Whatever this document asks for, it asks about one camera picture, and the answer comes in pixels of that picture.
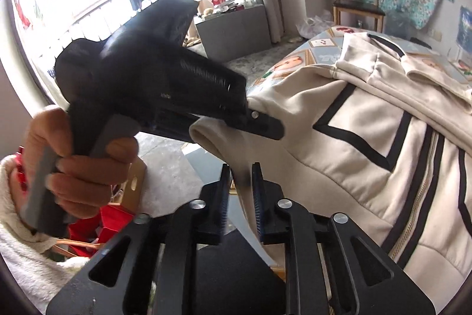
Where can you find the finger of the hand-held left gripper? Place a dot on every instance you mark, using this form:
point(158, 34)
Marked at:
point(258, 123)

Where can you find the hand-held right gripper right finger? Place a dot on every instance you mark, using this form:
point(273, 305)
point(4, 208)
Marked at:
point(263, 211)

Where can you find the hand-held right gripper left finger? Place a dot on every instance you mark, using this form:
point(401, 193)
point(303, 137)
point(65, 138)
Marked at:
point(215, 211)

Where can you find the cream zip jacket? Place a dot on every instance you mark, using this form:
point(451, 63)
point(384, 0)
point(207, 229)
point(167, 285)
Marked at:
point(354, 160)

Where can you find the person's left forearm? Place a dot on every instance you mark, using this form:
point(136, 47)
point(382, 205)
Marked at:
point(22, 256)

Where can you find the person's left hand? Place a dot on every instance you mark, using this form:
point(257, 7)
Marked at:
point(96, 178)

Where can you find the metal railing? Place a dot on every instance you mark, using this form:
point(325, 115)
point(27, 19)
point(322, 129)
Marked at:
point(84, 31)

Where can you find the cardboard box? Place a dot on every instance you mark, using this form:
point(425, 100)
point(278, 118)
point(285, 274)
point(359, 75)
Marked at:
point(131, 186)

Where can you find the grey cabinet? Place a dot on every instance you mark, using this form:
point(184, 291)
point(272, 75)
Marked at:
point(236, 31)

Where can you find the red bag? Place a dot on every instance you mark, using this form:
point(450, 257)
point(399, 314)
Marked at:
point(107, 226)

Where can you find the white plastic bag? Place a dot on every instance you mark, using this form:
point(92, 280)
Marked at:
point(313, 25)

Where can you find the clear blue water jug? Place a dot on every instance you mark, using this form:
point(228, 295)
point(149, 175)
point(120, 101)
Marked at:
point(400, 25)

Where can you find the white wall socket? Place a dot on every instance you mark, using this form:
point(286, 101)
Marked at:
point(436, 34)

